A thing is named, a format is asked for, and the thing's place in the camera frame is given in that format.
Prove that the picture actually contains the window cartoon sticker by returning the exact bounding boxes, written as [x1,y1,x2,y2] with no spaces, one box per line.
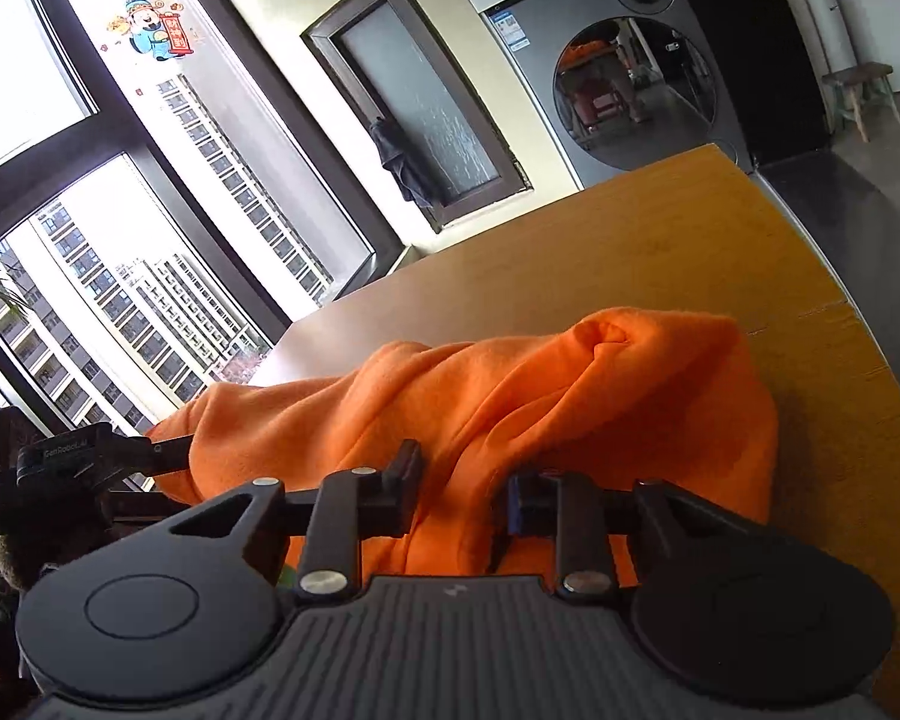
[107,0,194,62]

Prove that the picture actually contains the small wooden stool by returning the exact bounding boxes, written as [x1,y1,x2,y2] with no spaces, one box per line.
[821,62,900,143]

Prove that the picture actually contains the orange pumpkin costume garment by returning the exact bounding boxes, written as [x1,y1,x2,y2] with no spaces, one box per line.
[151,307,779,575]

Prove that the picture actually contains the brown framed frosted window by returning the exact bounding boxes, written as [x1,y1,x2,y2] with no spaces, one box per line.
[304,0,532,232]

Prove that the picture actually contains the grey front-load washing machine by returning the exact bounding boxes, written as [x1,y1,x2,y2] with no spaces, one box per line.
[470,0,752,187]

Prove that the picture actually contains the dark cloth on window handle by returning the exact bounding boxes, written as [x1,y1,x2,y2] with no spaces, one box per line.
[368,119,440,208]

